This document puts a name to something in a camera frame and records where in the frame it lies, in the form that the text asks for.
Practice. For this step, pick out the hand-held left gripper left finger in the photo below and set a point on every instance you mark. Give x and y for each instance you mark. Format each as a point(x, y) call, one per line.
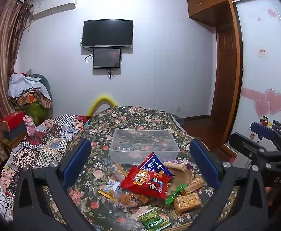
point(79, 160)

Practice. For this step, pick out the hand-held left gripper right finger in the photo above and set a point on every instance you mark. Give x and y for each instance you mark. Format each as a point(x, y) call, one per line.
point(204, 163)

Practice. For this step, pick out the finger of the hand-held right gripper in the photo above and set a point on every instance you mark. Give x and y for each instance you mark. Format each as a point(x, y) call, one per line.
point(245, 144)
point(263, 130)

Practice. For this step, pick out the clear green-edged cake bag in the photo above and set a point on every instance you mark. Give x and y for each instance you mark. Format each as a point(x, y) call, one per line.
point(191, 185)

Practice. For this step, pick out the yellow and white snack packet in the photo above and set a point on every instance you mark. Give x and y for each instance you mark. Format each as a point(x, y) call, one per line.
point(109, 189)

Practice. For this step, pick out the red chip bag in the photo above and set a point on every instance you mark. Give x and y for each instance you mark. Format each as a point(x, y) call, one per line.
point(142, 181)

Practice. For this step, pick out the clear plastic storage box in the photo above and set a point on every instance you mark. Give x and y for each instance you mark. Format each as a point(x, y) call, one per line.
point(142, 140)

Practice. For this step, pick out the person's right hand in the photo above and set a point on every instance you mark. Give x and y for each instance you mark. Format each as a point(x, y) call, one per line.
point(269, 196)

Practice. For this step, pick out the cream purple-ended snack packet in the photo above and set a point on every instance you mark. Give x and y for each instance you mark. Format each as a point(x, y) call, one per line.
point(177, 166)

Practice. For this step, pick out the patchwork checkered quilt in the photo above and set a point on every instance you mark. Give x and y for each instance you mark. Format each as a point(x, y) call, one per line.
point(46, 139)

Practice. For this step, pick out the brown stick biscuit packet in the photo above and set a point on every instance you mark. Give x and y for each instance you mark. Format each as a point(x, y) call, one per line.
point(117, 172)

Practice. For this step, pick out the clear peanut brittle packet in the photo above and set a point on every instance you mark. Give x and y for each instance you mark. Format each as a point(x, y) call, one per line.
point(187, 202)

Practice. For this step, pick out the blue and red snack bag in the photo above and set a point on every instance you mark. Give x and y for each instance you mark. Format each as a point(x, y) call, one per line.
point(156, 164)

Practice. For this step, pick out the white heart-decorated sliding door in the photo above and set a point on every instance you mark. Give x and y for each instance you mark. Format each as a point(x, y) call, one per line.
point(263, 77)

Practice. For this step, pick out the pink toy figure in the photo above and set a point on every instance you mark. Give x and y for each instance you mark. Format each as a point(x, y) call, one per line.
point(30, 126)

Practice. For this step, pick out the yellow foam tube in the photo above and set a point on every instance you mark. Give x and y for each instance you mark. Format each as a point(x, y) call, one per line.
point(100, 102)

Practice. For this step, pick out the dark floral bed cover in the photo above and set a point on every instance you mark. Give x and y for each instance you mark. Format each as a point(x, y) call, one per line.
point(130, 120)

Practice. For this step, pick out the clear orange crisp packet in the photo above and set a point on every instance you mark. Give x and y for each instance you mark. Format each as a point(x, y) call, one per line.
point(133, 198)

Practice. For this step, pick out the grey box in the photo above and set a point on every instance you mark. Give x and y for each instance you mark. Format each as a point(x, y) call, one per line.
point(14, 133)

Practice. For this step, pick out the green pea snack packet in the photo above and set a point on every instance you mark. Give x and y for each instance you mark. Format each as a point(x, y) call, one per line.
point(153, 220)

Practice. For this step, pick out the brown wooden wardrobe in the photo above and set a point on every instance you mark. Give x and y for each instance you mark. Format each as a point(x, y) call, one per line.
point(224, 65)

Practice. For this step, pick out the red box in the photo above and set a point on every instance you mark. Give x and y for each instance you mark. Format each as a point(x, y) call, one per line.
point(11, 122)

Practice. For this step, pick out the red and white door sticker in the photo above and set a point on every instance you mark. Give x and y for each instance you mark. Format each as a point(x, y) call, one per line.
point(261, 52)

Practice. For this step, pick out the pile of clothes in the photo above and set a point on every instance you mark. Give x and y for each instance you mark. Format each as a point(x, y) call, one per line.
point(27, 91)

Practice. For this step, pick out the striped brown curtain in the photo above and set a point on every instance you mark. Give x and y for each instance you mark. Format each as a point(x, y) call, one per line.
point(1, 77)

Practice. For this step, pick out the white air conditioner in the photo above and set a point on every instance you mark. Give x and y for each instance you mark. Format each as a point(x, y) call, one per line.
point(55, 6)

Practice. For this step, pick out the white wall socket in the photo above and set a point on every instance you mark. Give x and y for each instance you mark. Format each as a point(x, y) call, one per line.
point(178, 109)

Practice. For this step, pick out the small black wall monitor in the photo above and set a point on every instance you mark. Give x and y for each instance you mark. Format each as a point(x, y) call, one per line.
point(106, 58)

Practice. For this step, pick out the black wall television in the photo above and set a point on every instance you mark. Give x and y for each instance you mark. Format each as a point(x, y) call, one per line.
point(107, 33)

